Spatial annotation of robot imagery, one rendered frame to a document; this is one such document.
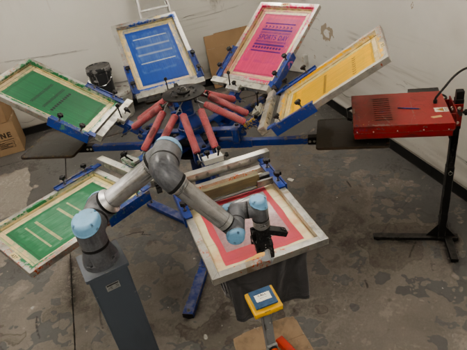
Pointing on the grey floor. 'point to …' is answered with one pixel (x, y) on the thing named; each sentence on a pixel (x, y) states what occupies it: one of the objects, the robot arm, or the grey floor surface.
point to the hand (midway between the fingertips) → (270, 257)
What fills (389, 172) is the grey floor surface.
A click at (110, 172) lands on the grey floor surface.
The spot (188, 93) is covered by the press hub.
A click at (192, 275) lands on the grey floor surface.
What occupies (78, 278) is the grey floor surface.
